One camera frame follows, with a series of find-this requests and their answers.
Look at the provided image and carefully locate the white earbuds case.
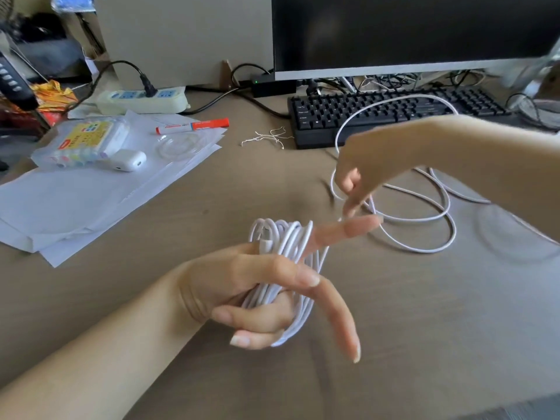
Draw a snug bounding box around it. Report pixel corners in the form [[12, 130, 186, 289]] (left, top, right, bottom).
[[111, 149, 148, 173]]

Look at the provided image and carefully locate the black keyboard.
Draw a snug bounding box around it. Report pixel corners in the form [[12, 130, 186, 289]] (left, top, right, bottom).
[[287, 86, 512, 150]]

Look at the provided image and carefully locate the clear round plastic piece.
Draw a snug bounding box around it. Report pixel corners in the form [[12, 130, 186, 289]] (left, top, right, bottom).
[[157, 132, 204, 162]]

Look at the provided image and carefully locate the stack of white papers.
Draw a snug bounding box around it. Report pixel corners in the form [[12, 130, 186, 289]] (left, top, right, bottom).
[[0, 110, 228, 268]]

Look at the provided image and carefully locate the person's right forearm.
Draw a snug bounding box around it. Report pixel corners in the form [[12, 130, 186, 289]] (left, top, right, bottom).
[[411, 114, 560, 243]]

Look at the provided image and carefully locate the black bag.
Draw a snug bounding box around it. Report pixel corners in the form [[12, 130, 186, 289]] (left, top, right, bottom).
[[13, 12, 86, 80]]

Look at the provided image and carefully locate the black plug with cable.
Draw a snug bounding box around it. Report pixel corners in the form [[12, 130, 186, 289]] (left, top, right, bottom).
[[66, 60, 159, 113]]

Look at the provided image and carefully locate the yellow orange plastic wrapper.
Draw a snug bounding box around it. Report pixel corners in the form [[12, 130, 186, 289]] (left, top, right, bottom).
[[31, 80, 80, 112]]

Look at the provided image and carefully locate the long white cable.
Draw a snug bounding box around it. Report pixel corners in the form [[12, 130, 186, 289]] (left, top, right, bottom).
[[242, 94, 493, 348]]

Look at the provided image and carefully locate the black power adapter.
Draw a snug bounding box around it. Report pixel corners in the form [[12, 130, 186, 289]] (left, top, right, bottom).
[[251, 74, 298, 98]]

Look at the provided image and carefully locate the bag of pastel highlighters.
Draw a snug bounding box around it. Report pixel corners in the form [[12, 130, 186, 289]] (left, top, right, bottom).
[[31, 118, 130, 169]]

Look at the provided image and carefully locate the person's right hand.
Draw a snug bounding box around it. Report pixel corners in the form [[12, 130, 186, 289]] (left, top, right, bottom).
[[335, 120, 427, 219]]

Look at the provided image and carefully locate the black device with buttons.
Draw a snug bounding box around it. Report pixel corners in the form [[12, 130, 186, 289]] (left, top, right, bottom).
[[0, 52, 40, 112]]

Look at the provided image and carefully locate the person's left forearm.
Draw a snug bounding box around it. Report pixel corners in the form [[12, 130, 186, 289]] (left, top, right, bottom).
[[0, 262, 208, 420]]

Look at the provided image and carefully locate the red packet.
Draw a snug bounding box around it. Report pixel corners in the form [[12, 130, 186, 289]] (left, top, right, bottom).
[[0, 105, 66, 132]]

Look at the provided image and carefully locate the small wooden bracket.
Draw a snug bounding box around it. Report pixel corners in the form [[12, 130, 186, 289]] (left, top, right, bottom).
[[219, 60, 239, 90]]

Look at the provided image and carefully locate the white twist tie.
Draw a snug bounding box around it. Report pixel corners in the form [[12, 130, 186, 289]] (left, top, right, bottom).
[[240, 128, 295, 150]]

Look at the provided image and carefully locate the orange and white marker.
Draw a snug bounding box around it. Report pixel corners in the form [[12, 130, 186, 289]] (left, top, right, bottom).
[[155, 118, 230, 135]]

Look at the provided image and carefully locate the thin black cable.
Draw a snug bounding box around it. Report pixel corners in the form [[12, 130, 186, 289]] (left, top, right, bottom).
[[505, 92, 560, 130]]

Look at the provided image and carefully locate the white power strip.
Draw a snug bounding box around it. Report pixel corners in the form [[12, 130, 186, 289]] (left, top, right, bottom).
[[95, 86, 189, 115]]

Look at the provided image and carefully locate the black adapter cable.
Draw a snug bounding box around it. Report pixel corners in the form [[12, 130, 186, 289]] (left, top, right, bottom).
[[179, 85, 292, 119]]

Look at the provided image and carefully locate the black computer monitor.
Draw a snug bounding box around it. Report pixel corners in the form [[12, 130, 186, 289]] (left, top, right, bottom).
[[271, 0, 560, 82]]

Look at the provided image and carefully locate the tangle of cables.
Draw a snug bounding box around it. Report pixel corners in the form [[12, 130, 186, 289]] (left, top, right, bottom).
[[306, 72, 487, 95]]

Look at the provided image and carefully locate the person's left hand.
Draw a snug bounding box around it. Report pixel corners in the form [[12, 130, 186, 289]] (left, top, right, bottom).
[[177, 214, 384, 364]]

